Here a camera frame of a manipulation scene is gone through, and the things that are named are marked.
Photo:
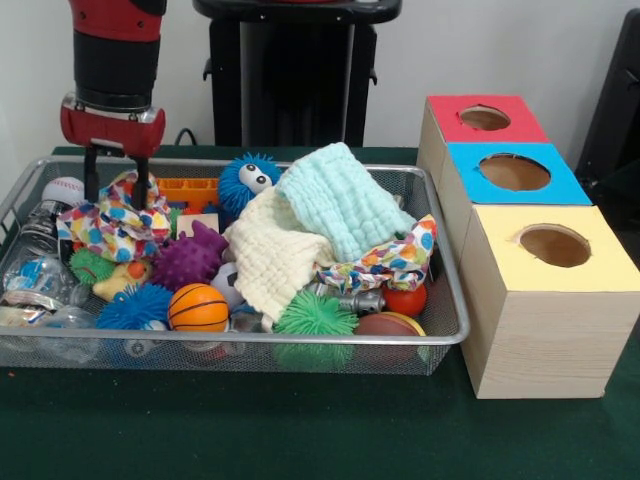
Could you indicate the colourful dot print cloth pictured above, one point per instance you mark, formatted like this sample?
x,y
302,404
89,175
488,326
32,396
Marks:
x,y
115,230
395,262

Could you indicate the orange toy basketball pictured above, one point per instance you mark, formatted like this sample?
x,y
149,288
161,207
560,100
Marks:
x,y
197,307

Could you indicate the large blue fuzzy eyed ball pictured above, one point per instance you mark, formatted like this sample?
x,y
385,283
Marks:
x,y
235,190

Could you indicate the cream waffle cloth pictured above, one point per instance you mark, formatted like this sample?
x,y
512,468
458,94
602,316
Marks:
x,y
270,255

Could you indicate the yellow duck plush toy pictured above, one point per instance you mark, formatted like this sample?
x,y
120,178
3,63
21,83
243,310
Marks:
x,y
120,285

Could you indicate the dark green table cloth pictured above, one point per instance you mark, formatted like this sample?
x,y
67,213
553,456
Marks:
x,y
300,430

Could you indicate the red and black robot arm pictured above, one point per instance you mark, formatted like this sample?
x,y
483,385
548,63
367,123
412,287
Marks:
x,y
115,55

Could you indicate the green spiky puffer ball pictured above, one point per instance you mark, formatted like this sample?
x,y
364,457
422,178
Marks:
x,y
315,315

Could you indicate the light blue waffle cloth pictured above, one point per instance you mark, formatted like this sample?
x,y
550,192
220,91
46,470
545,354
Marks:
x,y
345,200

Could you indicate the wooden box with three holes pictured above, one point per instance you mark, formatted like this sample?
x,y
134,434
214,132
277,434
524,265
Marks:
x,y
550,340

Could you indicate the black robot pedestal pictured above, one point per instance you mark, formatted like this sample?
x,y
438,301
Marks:
x,y
295,75

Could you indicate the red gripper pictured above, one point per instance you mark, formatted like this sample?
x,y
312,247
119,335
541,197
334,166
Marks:
x,y
112,132

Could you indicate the white baseball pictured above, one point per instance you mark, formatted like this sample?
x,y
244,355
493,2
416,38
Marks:
x,y
62,189

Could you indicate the purple spiky ball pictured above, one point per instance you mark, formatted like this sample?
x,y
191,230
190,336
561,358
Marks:
x,y
190,260

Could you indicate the black panel stand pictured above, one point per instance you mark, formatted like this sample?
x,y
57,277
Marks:
x,y
615,100

